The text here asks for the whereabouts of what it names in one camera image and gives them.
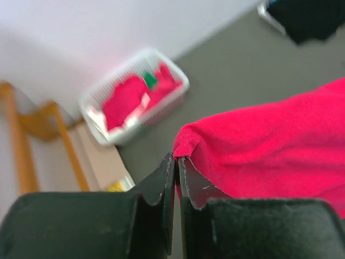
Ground folded black t-shirt stack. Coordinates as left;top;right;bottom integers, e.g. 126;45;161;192
267;0;344;45

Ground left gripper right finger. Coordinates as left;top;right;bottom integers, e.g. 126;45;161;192
177;158;344;258

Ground red clothes in basket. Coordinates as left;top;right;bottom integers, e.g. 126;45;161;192
101;63;182;130

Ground red t-shirt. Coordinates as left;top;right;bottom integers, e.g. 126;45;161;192
173;79;344;218

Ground yellow picture book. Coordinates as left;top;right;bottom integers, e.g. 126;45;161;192
105;176;135;192

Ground green cloth in basket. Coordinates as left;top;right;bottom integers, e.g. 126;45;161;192
143;72;157;89

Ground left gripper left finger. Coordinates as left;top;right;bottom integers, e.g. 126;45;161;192
1;153;175;258

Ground white plastic laundry basket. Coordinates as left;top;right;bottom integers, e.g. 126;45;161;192
79;48;190;146

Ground orange wooden rack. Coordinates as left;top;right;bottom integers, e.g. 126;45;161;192
1;81;90;195

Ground brown cardboard sheet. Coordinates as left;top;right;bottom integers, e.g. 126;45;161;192
77;125;131;191

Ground white cloth in basket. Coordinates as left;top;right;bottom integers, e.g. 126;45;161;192
86;93;150;139

